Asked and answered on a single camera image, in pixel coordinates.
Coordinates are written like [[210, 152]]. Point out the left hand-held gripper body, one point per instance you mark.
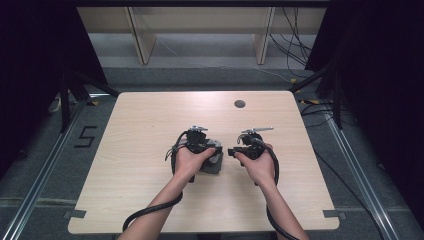
[[196, 140]]

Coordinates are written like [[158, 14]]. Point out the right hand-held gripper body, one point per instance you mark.
[[251, 150]]

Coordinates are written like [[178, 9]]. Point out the aluminium floor rail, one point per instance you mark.
[[40, 181], [360, 173]]

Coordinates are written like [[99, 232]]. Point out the beige wooden shelf unit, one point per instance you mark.
[[143, 46]]

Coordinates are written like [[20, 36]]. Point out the grey tape strip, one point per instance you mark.
[[75, 213], [335, 214]]

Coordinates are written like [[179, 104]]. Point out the person's right hand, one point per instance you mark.
[[261, 170]]

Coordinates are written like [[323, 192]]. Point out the dark curtain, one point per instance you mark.
[[383, 83], [30, 66]]

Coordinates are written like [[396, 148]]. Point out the yellow tape piece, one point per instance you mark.
[[311, 101]]

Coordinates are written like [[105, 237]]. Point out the grey round table grommet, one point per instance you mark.
[[239, 103]]

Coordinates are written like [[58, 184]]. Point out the black tape floor marking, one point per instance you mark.
[[85, 136]]

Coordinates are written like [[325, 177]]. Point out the black metal stand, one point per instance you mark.
[[337, 106], [65, 103]]

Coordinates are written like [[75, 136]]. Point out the person's left hand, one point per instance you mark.
[[188, 165]]

